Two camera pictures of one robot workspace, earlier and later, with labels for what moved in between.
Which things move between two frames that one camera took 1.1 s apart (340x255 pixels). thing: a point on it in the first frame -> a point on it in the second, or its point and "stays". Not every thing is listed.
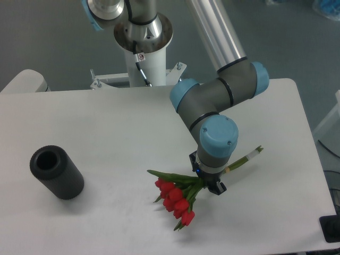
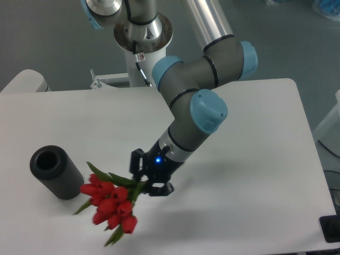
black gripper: (210, 180) -> (158, 167)
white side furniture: (328, 132) stays
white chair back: (27, 81) stays
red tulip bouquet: (178, 193) -> (113, 197)
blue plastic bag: (329, 8) stays
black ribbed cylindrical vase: (52, 166) stays
